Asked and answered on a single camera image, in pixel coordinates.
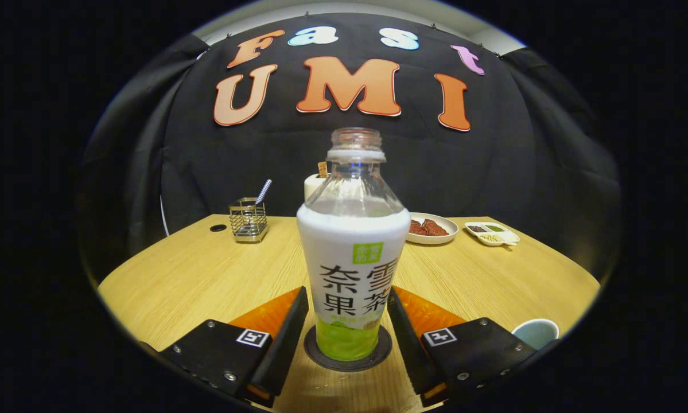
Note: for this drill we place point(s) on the white round plate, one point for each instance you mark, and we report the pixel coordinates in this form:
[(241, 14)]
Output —
[(432, 239)]

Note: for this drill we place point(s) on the cream toaster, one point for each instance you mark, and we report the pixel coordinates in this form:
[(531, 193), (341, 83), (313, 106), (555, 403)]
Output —
[(311, 186)]

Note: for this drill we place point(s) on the white green label juice bottle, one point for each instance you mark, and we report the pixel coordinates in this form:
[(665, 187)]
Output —
[(349, 235)]

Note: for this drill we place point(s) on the white cup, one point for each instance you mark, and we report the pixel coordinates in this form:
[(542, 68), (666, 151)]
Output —
[(536, 334)]

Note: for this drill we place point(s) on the striped straw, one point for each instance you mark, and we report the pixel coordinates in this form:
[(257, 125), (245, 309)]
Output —
[(264, 190)]

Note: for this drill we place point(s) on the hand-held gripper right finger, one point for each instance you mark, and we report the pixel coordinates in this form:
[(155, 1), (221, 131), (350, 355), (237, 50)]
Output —
[(409, 338)]

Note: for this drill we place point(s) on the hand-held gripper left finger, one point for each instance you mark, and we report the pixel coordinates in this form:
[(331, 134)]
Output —
[(283, 338)]

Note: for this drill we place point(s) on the white divided condiment dish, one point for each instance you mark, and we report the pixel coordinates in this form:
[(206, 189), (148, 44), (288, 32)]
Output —
[(493, 235)]

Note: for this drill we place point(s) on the dark brown round coaster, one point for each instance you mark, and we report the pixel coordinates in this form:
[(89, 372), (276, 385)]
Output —
[(385, 350)]

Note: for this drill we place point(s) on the toast slices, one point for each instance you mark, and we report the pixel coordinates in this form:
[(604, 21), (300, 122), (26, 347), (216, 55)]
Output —
[(322, 168)]

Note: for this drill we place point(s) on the wooden table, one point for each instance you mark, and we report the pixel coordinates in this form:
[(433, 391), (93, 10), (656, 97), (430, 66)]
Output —
[(194, 275)]

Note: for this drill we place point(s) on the red food pieces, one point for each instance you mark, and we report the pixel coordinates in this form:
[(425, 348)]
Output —
[(430, 228)]

